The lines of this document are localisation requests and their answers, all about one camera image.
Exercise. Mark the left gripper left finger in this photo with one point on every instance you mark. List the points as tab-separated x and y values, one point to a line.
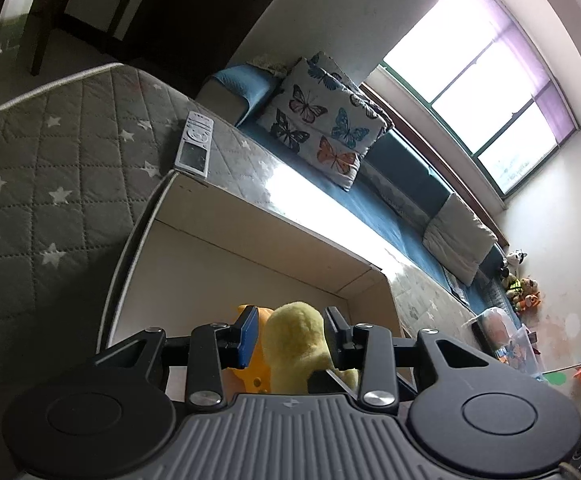
214	347

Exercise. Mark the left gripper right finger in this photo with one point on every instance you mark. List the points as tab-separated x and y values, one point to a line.
367	348

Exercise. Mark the yellow plush chick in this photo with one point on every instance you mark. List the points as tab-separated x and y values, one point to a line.
294	346

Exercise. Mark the white cardboard box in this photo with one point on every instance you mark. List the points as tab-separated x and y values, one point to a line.
198	252

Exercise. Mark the grey sofa cushion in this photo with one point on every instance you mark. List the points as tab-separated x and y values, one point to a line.
458	239

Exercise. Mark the clear plastic toy bin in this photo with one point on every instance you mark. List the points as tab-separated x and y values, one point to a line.
519	354

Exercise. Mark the blue sofa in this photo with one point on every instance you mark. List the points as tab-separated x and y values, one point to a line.
396	193

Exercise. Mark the stuffed toys pile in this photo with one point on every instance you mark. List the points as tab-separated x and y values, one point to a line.
523	293

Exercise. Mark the white remote control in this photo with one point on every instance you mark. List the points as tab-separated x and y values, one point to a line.
193	154

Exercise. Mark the colourful pinwheel toy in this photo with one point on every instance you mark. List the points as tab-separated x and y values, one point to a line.
559	376

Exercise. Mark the grey star quilted mat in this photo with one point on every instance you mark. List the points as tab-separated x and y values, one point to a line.
79	159

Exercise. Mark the butterfly print pillow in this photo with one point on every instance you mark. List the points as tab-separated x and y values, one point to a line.
323	121

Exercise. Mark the dark wooden door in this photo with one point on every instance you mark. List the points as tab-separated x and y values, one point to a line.
184	42

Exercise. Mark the window with green frame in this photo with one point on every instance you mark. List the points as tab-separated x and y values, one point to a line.
477	73

